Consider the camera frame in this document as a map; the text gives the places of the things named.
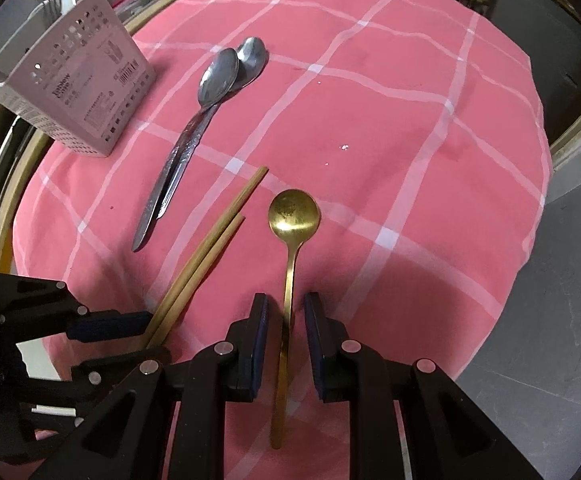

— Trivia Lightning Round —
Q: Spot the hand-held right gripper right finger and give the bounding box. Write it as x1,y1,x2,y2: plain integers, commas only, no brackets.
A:
305,292,546,480

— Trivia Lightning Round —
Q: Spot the pink perforated utensil holder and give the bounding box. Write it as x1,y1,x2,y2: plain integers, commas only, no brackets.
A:
0,0,157,158

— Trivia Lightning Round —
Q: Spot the wooden chopstick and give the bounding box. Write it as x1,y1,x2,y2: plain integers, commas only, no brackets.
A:
140,166,270,347
145,215,247,350

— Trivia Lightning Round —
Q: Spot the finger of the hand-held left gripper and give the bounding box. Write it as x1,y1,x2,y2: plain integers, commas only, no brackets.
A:
69,344,172,397
0,272,154,347

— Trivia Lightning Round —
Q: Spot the round table with wooden rim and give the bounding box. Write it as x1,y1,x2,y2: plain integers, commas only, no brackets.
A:
0,0,581,281

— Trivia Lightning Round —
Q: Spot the patterned handle steel spoon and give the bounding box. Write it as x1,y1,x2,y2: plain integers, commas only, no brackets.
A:
132,47,241,253
156,36,268,220

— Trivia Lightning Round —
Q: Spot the gold spoon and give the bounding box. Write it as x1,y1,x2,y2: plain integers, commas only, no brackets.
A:
268,188,321,450

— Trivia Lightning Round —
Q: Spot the pink checked tablecloth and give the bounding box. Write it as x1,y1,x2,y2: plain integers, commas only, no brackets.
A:
12,0,554,480

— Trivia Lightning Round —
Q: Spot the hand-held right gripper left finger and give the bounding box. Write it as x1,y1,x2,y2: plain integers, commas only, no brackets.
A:
35,292,271,480

